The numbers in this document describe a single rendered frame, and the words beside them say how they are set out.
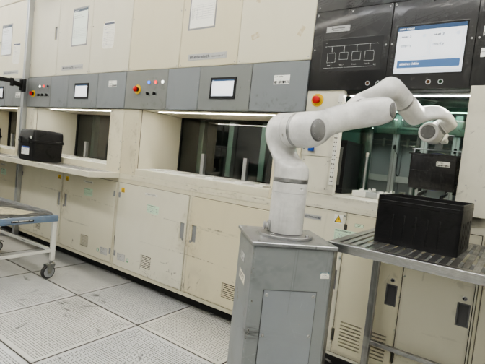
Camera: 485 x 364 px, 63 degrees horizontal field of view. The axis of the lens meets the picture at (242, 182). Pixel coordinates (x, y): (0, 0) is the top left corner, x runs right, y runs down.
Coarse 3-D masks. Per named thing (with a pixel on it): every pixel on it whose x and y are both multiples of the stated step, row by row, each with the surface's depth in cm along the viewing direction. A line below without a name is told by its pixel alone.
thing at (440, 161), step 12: (420, 156) 197; (432, 156) 194; (444, 156) 191; (456, 156) 188; (420, 168) 197; (432, 168) 194; (444, 168) 191; (456, 168) 188; (408, 180) 201; (420, 180) 198; (432, 180) 195; (444, 180) 192; (456, 180) 192; (420, 192) 204
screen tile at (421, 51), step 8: (416, 32) 177; (424, 32) 175; (400, 40) 181; (408, 40) 179; (416, 40) 177; (424, 40) 175; (408, 48) 178; (416, 48) 177; (424, 48) 175; (400, 56) 181; (408, 56) 178; (416, 56) 176; (424, 56) 175
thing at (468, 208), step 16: (384, 208) 141; (400, 208) 138; (416, 208) 135; (432, 208) 132; (448, 208) 129; (464, 208) 128; (384, 224) 141; (400, 224) 138; (416, 224) 135; (432, 224) 132; (448, 224) 129; (464, 224) 132; (384, 240) 141; (400, 240) 138; (416, 240) 135; (432, 240) 132; (448, 240) 129; (464, 240) 138
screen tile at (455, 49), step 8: (432, 32) 173; (440, 32) 171; (448, 32) 169; (432, 40) 173; (440, 40) 171; (456, 40) 167; (432, 48) 173; (440, 48) 171; (448, 48) 169; (456, 48) 167
